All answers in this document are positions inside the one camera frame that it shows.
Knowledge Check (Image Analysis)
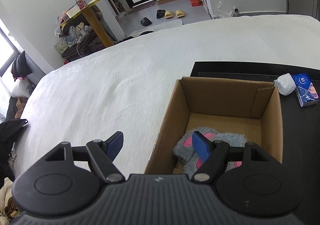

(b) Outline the white soft ball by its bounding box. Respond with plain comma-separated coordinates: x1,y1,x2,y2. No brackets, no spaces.
274,73,296,96

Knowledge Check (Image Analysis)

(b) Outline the clear plastic bag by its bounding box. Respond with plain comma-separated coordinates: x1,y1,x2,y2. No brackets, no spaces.
214,1,239,18

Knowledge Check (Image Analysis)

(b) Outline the white floor mat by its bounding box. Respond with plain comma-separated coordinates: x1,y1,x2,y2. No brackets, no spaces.
129,20,183,37

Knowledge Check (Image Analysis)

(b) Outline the white bed cover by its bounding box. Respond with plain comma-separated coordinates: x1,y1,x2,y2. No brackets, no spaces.
14,15,319,176

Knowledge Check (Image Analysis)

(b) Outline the yellow round table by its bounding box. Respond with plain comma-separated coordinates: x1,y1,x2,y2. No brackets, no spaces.
60,0,114,47

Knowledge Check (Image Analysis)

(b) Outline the grey pink paw plush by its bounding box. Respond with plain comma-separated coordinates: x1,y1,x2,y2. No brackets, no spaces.
173,127,247,178

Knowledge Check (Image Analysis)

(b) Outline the left yellow slipper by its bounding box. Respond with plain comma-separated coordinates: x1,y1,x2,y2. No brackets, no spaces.
164,10,174,19

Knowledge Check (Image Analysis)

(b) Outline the yellow slipper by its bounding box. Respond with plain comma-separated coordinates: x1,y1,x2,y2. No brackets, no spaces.
164,10,174,19
175,10,185,18

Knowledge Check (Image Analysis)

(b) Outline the black pillow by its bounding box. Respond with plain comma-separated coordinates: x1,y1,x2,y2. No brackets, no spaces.
11,51,33,81

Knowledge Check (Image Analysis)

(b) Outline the brown cardboard box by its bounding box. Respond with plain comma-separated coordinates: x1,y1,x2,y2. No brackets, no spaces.
144,77,283,174

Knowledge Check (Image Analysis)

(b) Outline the right yellow slipper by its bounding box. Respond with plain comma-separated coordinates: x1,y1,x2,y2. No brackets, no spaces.
175,10,185,18

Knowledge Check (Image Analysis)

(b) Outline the black slipper near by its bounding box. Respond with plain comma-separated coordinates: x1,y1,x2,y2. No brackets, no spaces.
140,17,152,27

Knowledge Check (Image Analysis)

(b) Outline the blue tissue pack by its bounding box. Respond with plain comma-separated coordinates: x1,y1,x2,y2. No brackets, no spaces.
292,74,319,107

